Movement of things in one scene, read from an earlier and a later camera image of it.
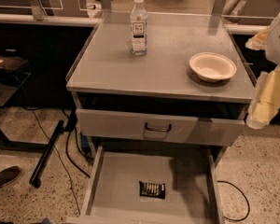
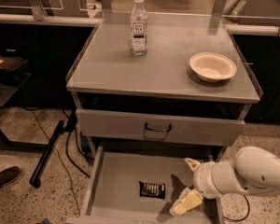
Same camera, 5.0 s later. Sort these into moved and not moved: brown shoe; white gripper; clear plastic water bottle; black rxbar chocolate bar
Moved: white gripper
Not moved: black rxbar chocolate bar; clear plastic water bottle; brown shoe
